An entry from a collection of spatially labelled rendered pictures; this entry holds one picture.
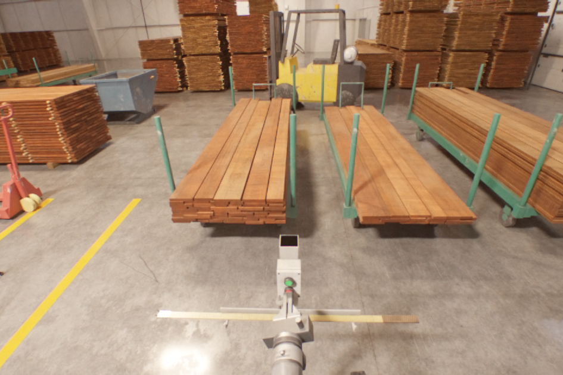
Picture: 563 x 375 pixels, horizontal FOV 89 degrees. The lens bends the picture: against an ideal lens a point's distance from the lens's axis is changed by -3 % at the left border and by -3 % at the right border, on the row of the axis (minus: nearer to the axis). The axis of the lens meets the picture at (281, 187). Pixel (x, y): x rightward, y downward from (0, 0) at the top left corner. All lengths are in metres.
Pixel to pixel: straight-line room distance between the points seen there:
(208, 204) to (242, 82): 7.63
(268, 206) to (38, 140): 4.28
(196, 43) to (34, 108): 5.59
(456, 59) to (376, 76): 2.38
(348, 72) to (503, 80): 5.89
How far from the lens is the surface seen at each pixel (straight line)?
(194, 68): 10.14
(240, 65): 9.83
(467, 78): 11.04
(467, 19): 10.73
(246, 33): 9.66
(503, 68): 11.67
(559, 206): 3.24
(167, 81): 10.56
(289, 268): 0.93
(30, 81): 12.90
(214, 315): 1.17
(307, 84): 7.28
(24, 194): 4.64
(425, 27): 10.38
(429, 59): 10.53
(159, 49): 10.51
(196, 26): 10.02
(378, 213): 2.59
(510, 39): 11.45
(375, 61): 9.97
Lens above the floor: 1.91
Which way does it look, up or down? 29 degrees down
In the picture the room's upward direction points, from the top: 2 degrees counter-clockwise
